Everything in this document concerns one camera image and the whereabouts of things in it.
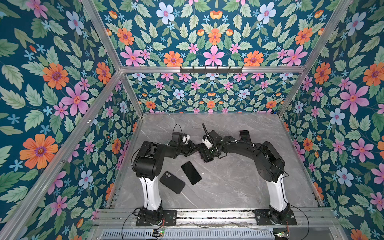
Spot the pink phone case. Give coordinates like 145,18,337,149
238,129,252,144

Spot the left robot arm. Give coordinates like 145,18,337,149
131,132,201,225

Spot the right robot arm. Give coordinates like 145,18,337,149
198,130,291,225

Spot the black phone case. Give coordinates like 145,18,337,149
160,172,186,194

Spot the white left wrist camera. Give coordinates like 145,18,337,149
182,135,190,145

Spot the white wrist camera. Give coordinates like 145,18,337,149
182,135,190,145
202,138,213,149

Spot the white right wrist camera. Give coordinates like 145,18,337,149
202,138,213,149

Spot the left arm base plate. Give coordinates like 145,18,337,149
136,209,178,227

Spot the metal hook rail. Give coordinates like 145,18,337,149
180,66,243,74

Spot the white ventilated cable duct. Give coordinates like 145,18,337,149
100,228,275,240

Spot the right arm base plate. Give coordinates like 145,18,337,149
253,209,298,226

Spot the aluminium front rail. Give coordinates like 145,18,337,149
93,208,342,228

